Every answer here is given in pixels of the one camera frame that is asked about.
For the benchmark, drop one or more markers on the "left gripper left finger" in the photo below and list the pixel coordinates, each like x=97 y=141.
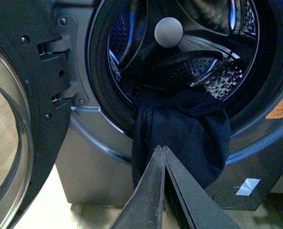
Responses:
x=144 y=209

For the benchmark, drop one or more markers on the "navy mesh knit garment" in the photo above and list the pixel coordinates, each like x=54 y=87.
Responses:
x=192 y=124

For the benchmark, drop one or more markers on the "white tape piece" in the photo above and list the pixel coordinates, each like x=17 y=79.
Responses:
x=247 y=187

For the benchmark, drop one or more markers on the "grey front-load washing machine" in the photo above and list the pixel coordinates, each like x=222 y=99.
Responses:
x=94 y=162

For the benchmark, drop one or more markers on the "washing machine round door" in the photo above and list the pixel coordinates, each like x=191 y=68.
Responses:
x=33 y=81

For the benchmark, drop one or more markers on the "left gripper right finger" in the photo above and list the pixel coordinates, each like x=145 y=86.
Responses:
x=192 y=206

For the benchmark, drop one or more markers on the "steel washing machine drum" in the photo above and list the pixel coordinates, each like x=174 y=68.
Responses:
x=159 y=45

